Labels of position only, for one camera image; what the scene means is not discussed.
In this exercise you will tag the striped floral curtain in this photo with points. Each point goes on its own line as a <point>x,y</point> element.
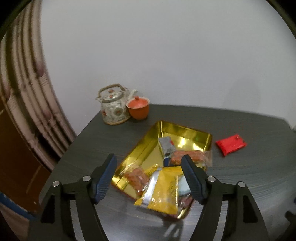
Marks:
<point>27,92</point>

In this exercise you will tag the gold and red tin box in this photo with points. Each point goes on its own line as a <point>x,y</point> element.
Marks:
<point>178,133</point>

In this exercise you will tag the small yellow snack packet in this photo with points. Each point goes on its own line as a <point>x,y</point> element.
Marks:
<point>151,170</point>

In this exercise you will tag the red snack packet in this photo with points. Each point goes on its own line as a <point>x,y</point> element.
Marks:
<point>231,144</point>

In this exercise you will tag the clear packet of mixed nuts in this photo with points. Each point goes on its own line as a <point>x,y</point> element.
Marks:
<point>136,177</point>

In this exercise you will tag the clear packet of orange snacks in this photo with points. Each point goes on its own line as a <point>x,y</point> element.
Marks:
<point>175,157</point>

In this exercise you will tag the brown wooden panel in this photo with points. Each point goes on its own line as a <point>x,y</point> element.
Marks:
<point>16,162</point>

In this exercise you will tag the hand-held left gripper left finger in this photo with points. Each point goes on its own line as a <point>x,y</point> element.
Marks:
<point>105,178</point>

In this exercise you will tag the orange lidded tea cup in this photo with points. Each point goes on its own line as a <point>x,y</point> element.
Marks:
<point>138,111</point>

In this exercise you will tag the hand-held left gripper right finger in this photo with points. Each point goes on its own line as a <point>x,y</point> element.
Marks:
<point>193,178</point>

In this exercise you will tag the blue and light-blue snack packet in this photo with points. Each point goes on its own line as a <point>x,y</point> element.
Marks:
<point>185,188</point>

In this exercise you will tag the silver tea packet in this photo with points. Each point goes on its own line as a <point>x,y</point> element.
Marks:
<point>166,144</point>

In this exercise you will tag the dark brown snack packet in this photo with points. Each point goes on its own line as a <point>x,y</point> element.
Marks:
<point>185,202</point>

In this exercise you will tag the floral ceramic teapot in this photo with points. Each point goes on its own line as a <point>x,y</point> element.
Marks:
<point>114,112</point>

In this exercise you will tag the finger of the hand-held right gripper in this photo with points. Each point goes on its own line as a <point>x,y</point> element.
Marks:
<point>291,216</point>

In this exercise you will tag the large yellow snack packet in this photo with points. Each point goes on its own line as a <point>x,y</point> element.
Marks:
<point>164,192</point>

